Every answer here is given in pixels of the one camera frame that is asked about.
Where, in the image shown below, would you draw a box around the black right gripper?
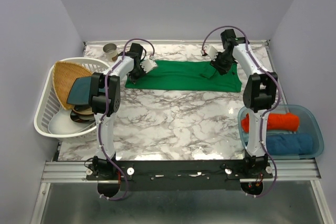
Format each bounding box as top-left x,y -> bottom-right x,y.
210,51 -> 235,76

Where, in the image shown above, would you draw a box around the green t shirt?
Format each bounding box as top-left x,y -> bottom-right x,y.
125,60 -> 242,93

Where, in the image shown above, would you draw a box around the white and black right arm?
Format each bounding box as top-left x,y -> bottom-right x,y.
204,26 -> 279,178

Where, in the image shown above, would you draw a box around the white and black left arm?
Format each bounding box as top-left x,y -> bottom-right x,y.
89,40 -> 156,179

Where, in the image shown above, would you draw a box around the white table edge trim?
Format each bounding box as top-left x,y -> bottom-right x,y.
84,40 -> 269,46

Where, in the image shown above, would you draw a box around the metal cup with cork base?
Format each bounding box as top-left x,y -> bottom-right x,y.
102,43 -> 119,62

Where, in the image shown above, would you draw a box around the dark teal plate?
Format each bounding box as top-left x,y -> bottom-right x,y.
67,77 -> 91,105

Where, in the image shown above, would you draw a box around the dark stacked bowls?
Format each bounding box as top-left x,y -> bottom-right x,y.
70,105 -> 95,123

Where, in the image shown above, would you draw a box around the woven wicker tray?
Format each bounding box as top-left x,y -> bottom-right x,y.
52,61 -> 92,110

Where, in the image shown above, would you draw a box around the rolled orange t shirt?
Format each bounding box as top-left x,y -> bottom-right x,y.
240,112 -> 300,133

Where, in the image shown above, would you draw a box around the white bowl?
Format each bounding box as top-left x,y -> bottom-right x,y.
48,109 -> 95,135

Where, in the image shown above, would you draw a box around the white plastic laundry basket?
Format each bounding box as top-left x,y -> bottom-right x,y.
34,67 -> 97,142

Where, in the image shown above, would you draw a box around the clear blue plastic bin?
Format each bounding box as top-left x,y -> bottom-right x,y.
237,104 -> 324,160

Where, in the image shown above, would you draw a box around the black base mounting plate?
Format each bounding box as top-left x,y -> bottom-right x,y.
86,157 -> 273,191

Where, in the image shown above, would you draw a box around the rolled blue t shirt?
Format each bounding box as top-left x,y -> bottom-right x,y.
266,133 -> 313,156

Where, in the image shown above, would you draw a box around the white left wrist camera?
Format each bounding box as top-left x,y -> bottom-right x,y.
140,58 -> 158,73

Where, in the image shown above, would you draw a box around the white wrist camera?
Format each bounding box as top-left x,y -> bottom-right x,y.
140,58 -> 158,73
201,45 -> 218,61

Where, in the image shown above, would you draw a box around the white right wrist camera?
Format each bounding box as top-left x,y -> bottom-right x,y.
201,45 -> 218,61

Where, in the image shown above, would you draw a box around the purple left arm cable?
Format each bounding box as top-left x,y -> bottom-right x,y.
101,38 -> 155,202

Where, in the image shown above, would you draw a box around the aluminium rail frame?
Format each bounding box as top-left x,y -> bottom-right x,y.
31,159 -> 334,223

